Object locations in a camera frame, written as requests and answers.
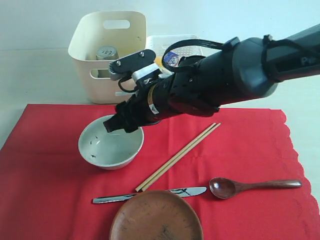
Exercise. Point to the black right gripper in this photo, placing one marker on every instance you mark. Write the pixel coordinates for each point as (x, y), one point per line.
(167, 98)

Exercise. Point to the white enamel bowl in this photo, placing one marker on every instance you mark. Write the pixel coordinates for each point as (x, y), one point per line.
(109, 151)

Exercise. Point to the stainless steel cup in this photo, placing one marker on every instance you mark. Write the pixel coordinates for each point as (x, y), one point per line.
(106, 53)

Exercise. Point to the yellow cheese wedge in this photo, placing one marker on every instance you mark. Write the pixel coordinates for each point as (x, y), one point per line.
(158, 61)

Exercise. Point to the blue white milk carton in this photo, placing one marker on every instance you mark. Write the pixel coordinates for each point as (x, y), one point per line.
(171, 59)

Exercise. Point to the steel table knife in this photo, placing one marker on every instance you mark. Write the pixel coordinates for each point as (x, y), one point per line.
(181, 192)

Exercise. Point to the brown wooden plate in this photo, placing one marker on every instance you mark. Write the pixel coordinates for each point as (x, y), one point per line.
(156, 215)

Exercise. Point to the dark wooden spoon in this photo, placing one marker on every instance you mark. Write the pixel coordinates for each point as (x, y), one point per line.
(224, 188)

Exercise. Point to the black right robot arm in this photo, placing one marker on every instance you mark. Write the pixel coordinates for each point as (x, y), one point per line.
(238, 71)

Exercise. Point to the cream plastic bin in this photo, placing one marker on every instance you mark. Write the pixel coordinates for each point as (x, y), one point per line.
(124, 30)

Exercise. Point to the red table mat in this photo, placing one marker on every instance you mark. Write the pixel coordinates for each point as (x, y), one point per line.
(46, 187)

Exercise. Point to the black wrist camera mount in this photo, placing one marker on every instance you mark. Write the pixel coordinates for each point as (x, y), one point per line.
(124, 67)

